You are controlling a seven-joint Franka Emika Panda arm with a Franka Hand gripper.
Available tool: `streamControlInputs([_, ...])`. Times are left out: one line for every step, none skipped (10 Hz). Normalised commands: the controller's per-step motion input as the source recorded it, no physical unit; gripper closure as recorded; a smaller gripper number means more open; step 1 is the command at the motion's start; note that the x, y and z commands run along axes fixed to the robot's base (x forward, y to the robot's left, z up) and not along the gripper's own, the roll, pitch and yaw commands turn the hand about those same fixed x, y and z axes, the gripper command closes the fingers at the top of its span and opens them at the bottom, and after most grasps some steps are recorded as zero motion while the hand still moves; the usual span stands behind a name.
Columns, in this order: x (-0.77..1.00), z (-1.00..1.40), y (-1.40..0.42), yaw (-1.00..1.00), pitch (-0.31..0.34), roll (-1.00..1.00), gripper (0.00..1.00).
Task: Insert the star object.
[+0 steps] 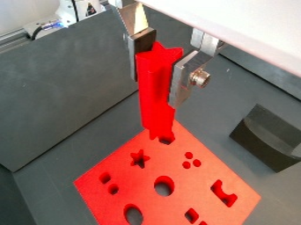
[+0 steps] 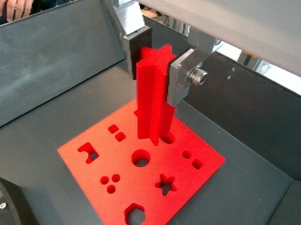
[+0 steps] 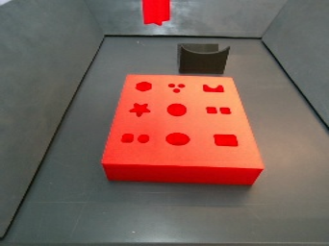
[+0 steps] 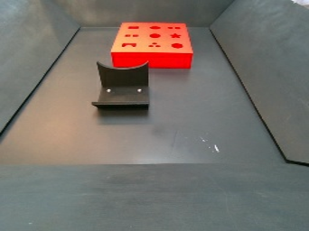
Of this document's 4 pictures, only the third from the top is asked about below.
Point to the red shape-sorting block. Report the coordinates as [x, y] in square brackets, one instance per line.
[181, 132]

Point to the black curved holder bracket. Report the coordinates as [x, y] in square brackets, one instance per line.
[202, 58]

